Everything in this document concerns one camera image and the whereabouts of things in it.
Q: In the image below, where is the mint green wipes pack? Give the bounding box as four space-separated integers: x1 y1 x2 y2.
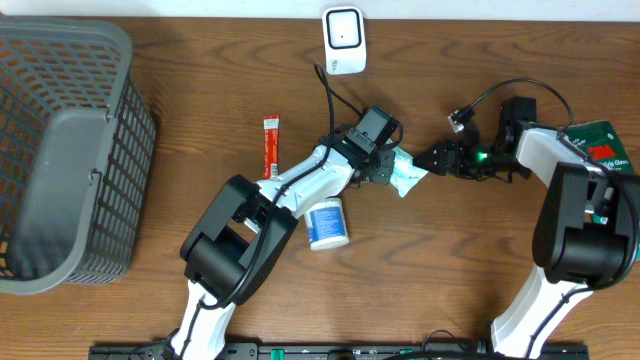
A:
390 146 428 198

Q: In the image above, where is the black mounting rail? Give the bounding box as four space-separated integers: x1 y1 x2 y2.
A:
88 341 591 360

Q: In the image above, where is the white cotton swab tub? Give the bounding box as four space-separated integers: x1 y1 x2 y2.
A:
304 197 349 251

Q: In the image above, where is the white barcode scanner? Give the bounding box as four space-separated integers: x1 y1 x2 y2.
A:
321 6 367 75

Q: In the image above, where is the red box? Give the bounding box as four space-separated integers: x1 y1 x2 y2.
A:
263 114 280 180

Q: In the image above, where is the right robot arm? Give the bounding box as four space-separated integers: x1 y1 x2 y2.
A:
413 97 639 359

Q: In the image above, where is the black left camera cable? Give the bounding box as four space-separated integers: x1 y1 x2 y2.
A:
177 61 366 360

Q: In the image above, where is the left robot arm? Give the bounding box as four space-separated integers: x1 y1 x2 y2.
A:
165 106 403 359

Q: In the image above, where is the grey plastic shopping basket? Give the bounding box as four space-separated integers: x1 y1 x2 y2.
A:
1 16 157 295

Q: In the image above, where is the green 3M gloves package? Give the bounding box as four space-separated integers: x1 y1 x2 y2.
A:
566 120 634 173

